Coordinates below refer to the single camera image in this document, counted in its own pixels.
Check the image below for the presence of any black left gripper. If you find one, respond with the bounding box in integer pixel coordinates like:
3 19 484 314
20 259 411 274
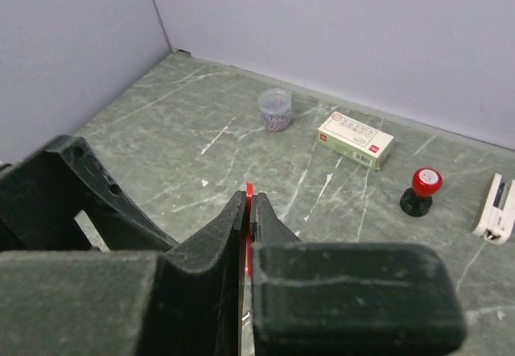
1 135 178 251

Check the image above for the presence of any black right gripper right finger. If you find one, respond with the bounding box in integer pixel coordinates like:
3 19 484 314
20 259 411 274
250 193 468 355

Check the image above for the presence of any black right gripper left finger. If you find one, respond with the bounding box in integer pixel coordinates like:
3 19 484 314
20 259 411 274
1 191 245 355

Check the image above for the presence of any red key tag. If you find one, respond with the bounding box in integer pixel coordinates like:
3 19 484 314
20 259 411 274
245 182 253 279

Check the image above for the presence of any red black stamp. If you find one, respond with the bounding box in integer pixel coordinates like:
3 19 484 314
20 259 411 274
399 168 443 217

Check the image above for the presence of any green white staple box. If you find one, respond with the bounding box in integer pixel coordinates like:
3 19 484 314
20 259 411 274
316 111 394 171

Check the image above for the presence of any clear jar of paperclips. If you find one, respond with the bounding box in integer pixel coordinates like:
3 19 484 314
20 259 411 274
257 88 291 132

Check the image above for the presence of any white stapler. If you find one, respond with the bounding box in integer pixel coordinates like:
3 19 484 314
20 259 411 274
472 173 514 246

